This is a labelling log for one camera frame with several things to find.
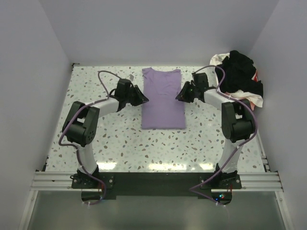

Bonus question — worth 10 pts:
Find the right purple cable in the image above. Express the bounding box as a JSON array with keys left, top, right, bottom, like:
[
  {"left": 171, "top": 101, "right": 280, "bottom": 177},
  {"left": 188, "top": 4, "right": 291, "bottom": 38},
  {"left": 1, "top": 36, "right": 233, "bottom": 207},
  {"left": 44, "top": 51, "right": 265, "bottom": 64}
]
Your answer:
[{"left": 189, "top": 65, "right": 259, "bottom": 199}]

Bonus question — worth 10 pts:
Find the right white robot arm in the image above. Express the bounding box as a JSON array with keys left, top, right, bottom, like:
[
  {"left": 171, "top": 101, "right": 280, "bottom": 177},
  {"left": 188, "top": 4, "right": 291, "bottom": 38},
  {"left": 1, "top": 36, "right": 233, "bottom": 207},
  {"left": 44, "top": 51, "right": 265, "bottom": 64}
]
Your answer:
[{"left": 176, "top": 72, "right": 258, "bottom": 190}]

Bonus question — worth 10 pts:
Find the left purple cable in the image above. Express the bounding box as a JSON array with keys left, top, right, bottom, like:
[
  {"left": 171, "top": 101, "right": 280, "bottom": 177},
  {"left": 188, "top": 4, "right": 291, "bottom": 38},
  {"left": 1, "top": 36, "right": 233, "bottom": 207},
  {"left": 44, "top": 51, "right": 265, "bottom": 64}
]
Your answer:
[{"left": 59, "top": 70, "right": 123, "bottom": 207}]

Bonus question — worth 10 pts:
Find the purple t shirt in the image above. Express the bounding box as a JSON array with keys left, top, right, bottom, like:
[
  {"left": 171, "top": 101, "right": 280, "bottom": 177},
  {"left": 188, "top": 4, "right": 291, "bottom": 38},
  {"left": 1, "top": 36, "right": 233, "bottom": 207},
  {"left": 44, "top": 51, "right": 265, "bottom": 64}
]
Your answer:
[{"left": 142, "top": 68, "right": 186, "bottom": 129}]

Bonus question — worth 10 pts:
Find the aluminium frame rail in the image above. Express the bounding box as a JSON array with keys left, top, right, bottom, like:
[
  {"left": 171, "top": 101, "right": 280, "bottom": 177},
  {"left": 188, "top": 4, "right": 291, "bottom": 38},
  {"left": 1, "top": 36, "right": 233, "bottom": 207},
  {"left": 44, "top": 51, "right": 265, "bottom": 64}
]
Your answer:
[{"left": 30, "top": 172, "right": 283, "bottom": 192}]

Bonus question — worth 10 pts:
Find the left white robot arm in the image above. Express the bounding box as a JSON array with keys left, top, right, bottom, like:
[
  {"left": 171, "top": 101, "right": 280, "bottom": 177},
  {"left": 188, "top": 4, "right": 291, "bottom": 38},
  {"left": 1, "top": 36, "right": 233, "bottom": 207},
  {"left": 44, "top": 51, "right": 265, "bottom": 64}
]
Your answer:
[{"left": 59, "top": 79, "right": 149, "bottom": 188}]

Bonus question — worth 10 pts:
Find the white pink t shirt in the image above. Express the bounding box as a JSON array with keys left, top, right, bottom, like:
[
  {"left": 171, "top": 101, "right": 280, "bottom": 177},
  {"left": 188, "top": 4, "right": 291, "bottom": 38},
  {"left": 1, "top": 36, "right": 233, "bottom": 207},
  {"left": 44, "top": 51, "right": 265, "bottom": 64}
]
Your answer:
[{"left": 210, "top": 53, "right": 263, "bottom": 110}]

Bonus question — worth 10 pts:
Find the purple cable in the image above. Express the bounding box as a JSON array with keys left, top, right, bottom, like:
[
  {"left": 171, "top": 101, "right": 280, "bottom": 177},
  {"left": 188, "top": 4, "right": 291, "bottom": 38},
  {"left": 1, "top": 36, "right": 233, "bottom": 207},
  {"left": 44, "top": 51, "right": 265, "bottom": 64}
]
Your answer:
[
  {"left": 189, "top": 65, "right": 259, "bottom": 199},
  {"left": 59, "top": 70, "right": 123, "bottom": 207}
]

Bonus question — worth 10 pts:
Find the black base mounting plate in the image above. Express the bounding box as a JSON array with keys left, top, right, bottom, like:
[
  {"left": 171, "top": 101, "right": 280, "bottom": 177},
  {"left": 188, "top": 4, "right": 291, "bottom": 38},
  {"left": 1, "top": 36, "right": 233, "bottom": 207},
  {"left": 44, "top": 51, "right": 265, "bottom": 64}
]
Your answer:
[{"left": 70, "top": 172, "right": 242, "bottom": 204}]

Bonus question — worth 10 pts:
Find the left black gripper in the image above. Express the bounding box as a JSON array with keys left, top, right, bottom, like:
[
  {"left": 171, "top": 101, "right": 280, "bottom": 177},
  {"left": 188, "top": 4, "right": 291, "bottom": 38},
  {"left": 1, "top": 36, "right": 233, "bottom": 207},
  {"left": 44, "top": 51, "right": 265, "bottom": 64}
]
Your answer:
[{"left": 124, "top": 85, "right": 149, "bottom": 106}]

